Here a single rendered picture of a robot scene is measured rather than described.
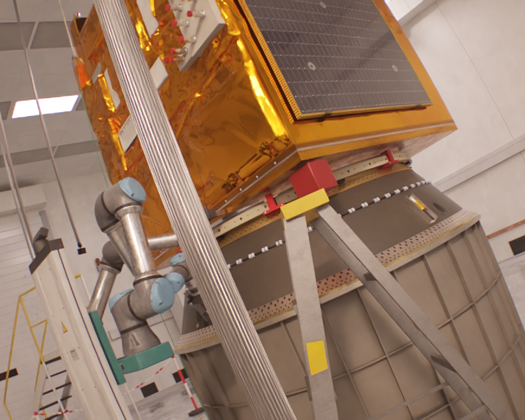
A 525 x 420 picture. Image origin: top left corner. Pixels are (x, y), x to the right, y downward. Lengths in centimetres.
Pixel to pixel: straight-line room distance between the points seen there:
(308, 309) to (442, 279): 110
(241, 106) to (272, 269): 81
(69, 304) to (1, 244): 840
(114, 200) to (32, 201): 856
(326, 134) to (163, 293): 112
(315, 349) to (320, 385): 12
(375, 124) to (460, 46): 510
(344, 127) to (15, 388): 839
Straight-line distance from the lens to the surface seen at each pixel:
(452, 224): 262
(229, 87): 237
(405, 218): 250
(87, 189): 1116
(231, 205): 255
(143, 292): 171
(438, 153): 786
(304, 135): 220
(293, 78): 231
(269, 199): 245
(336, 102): 243
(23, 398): 975
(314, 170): 215
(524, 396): 291
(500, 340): 274
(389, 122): 279
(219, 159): 249
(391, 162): 275
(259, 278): 239
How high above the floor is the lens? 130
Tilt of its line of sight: 9 degrees up
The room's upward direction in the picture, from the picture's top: 24 degrees counter-clockwise
